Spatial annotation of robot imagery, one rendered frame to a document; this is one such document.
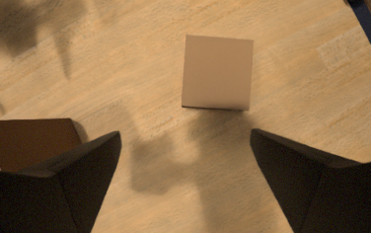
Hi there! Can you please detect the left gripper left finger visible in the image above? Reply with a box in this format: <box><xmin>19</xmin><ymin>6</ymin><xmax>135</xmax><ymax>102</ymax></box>
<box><xmin>0</xmin><ymin>131</ymin><xmax>122</xmax><ymax>233</ymax></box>

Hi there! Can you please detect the brown cardboard box lid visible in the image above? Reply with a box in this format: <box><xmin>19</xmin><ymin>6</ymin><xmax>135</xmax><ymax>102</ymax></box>
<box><xmin>181</xmin><ymin>35</ymin><xmax>254</xmax><ymax>112</ymax></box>

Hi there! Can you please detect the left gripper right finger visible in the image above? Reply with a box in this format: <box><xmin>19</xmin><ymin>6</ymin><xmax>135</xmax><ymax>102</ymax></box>
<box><xmin>250</xmin><ymin>128</ymin><xmax>371</xmax><ymax>233</ymax></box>

